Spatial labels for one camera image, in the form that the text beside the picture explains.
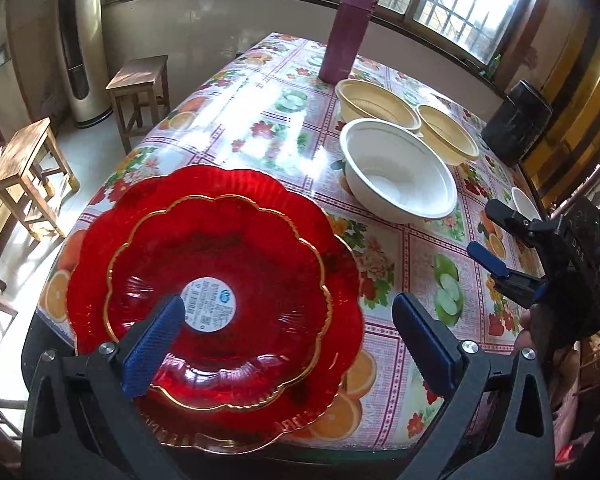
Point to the large red glass plate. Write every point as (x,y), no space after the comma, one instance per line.
(215,180)

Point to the purple thermos bottle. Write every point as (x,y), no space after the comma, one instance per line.
(345,35)

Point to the small white cup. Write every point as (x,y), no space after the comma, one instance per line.
(522,202)

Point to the fruit-printed tablecloth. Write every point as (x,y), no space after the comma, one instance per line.
(260,110)

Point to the white plastic bowl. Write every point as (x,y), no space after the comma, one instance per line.
(395,170)

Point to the yellow plastic bowl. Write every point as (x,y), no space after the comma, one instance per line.
(375,100)
(450,135)

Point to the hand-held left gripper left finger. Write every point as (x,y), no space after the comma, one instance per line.
(155,345)

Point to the person's right hand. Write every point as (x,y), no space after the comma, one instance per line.
(526,329)

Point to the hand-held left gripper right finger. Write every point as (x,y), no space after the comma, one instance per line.
(425,345)

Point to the standing air conditioner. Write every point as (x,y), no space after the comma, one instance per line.
(87,50)

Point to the gold-rimmed red glass plate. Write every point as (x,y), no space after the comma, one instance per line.
(260,260)

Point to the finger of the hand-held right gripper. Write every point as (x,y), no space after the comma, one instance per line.
(510,217)
(487,257)

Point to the black cylindrical container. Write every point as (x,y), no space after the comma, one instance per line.
(517,120)

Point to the green bottle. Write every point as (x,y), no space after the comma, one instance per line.
(495,64)

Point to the wooden stool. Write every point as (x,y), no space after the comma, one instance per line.
(137,77)
(22,152)

